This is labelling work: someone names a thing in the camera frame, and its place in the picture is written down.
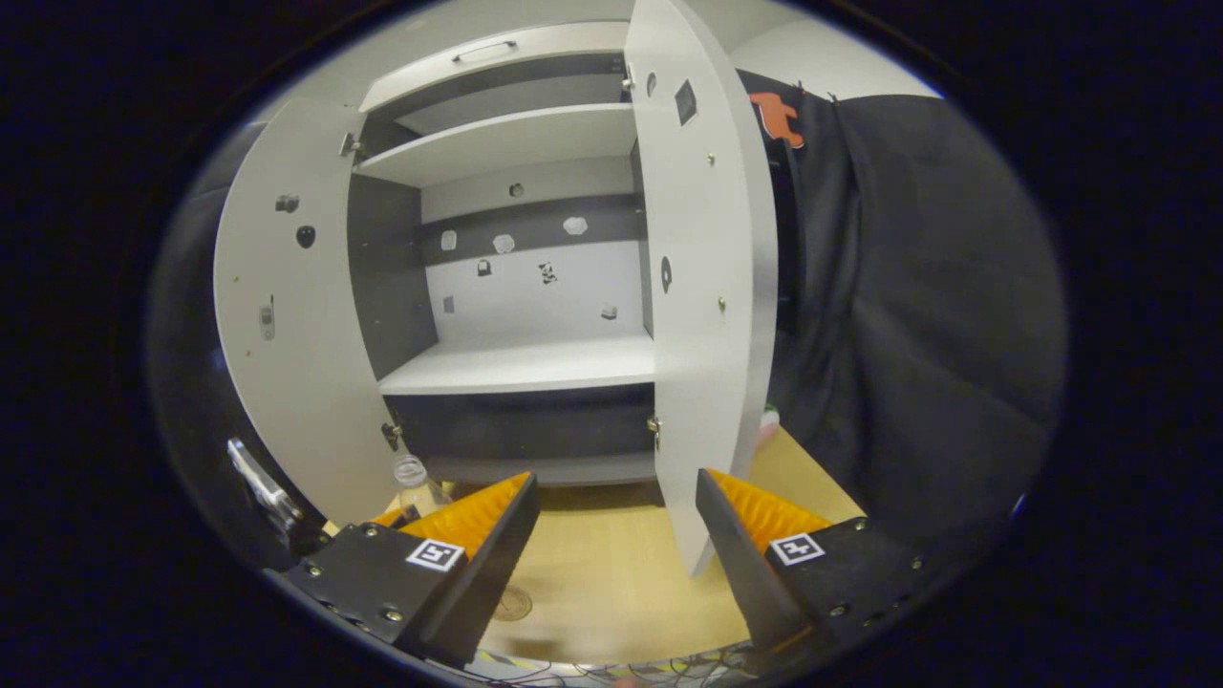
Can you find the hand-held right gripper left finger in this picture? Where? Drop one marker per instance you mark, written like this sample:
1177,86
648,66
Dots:
478,583

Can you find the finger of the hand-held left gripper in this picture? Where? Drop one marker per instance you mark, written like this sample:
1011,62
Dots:
394,517

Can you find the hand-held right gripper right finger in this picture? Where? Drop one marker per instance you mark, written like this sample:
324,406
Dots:
740,554

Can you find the round brown coaster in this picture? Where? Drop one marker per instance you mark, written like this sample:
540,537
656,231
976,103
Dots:
513,603

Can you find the clear bottle with green label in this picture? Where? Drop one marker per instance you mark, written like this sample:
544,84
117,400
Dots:
411,475

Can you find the white door with camera sticker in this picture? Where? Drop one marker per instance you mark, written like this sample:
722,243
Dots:
296,382

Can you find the white door with calendar sticker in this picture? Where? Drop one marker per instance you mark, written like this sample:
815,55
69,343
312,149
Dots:
702,382

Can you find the white and grey cabinet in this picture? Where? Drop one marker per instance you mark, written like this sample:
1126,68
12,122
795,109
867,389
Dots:
535,287

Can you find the white cabinet drawer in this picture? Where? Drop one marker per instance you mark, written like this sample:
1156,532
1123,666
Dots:
535,48

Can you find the green and pink object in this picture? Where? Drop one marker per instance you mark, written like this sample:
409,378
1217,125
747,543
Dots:
769,428

